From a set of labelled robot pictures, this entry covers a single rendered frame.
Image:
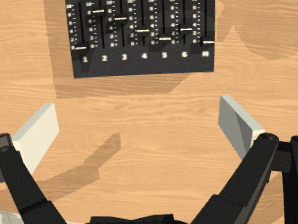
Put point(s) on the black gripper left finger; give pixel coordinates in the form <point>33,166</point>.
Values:
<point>27,147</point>

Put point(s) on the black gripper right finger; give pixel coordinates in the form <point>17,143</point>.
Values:
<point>261,153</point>

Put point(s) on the black lighting desk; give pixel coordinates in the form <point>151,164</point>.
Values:
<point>123,47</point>

